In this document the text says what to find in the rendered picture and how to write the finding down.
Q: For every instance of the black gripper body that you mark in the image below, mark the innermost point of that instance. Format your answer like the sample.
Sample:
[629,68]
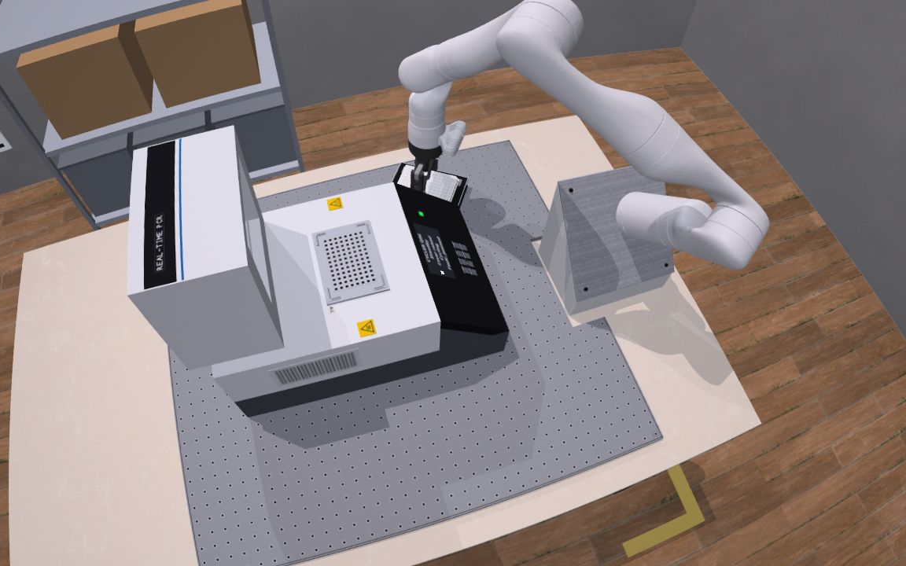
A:
[423,156]

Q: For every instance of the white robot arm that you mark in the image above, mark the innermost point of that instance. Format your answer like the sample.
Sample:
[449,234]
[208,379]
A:
[535,38]

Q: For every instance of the black rectangular frame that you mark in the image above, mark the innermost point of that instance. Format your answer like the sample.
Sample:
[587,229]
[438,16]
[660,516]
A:
[459,193]

